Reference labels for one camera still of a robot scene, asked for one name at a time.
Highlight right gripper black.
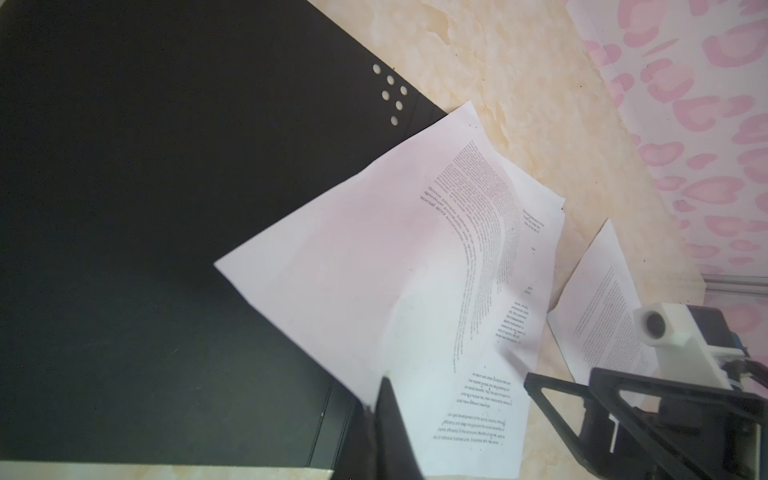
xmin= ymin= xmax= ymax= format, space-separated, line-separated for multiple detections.
xmin=523 ymin=367 xmax=768 ymax=480

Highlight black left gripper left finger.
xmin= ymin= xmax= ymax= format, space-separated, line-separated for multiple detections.
xmin=331 ymin=404 xmax=377 ymax=480

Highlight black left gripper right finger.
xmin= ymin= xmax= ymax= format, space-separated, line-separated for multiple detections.
xmin=374 ymin=377 xmax=423 ymax=480

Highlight printed paper sheet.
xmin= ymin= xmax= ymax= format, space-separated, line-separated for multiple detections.
xmin=547 ymin=221 xmax=658 ymax=385
xmin=214 ymin=100 xmax=566 ymax=421

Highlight printed paper sheet corner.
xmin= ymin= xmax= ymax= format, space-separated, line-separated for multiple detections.
xmin=381 ymin=143 xmax=564 ymax=478

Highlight grey and black file folder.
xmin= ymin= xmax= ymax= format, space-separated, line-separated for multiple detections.
xmin=1 ymin=1 xmax=443 ymax=469

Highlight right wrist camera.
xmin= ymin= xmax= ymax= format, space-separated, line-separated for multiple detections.
xmin=633 ymin=303 xmax=748 ymax=391

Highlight aluminium corner post right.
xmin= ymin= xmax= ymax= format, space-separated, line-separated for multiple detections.
xmin=702 ymin=274 xmax=768 ymax=299

